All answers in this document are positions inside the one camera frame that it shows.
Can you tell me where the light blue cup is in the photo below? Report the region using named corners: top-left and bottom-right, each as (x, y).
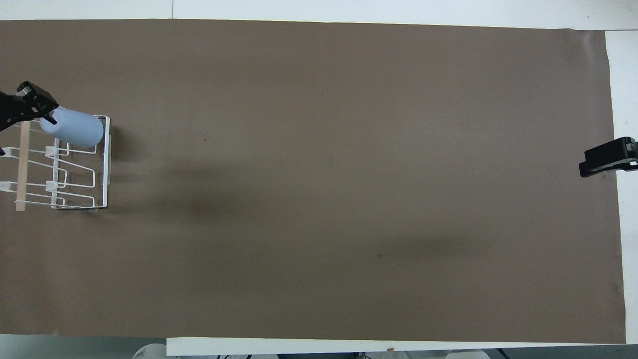
top-left (40, 107), bottom-right (104, 149)

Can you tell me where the white wire cup holder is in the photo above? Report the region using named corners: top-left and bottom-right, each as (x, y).
top-left (0, 115), bottom-right (111, 211)

